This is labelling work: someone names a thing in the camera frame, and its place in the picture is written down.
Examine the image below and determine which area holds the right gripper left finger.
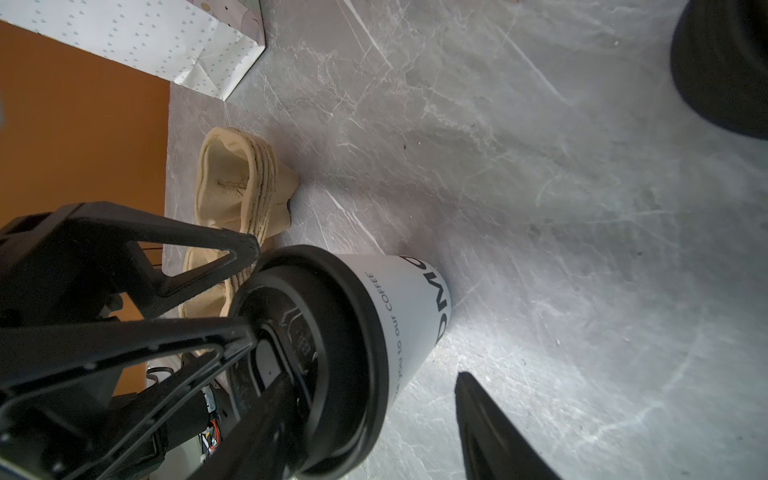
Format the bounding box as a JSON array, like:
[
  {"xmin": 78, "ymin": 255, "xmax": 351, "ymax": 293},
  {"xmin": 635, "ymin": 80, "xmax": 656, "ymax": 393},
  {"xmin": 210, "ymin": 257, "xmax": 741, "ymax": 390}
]
[{"xmin": 191, "ymin": 373, "xmax": 297, "ymax": 479}]

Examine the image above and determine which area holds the white takeout coffee cup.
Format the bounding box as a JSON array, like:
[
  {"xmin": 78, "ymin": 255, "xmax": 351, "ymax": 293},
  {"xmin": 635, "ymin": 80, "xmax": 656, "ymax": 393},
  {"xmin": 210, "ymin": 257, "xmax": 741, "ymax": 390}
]
[{"xmin": 340, "ymin": 254, "xmax": 452, "ymax": 403}]

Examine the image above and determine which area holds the white paper gift bag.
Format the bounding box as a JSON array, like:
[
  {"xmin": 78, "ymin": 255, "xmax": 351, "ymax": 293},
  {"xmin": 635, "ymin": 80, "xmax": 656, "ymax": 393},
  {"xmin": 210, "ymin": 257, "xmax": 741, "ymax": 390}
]
[{"xmin": 1, "ymin": 0, "xmax": 266, "ymax": 101}]

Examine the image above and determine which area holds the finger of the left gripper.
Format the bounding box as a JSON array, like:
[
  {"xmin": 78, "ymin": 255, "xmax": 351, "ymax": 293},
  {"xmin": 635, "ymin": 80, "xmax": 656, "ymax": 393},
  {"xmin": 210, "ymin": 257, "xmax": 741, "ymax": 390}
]
[
  {"xmin": 1, "ymin": 202, "xmax": 260, "ymax": 327},
  {"xmin": 1, "ymin": 318, "xmax": 255, "ymax": 479}
]

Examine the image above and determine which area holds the beige pulp cup carrier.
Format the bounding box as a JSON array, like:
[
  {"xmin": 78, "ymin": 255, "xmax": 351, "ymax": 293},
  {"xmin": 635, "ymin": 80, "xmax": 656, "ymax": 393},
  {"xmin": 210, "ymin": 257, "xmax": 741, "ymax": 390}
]
[{"xmin": 178, "ymin": 127, "xmax": 299, "ymax": 318}]

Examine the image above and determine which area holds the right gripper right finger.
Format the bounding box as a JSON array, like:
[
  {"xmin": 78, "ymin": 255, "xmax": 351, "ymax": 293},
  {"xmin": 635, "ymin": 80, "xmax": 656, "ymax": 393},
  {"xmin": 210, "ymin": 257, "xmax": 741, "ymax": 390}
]
[{"xmin": 455, "ymin": 372, "xmax": 560, "ymax": 480}]

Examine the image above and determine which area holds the stack of black lids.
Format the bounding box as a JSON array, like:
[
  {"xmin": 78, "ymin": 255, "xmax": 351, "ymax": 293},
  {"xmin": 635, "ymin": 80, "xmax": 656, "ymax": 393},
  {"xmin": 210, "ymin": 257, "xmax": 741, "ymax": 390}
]
[{"xmin": 670, "ymin": 0, "xmax": 767, "ymax": 140}]

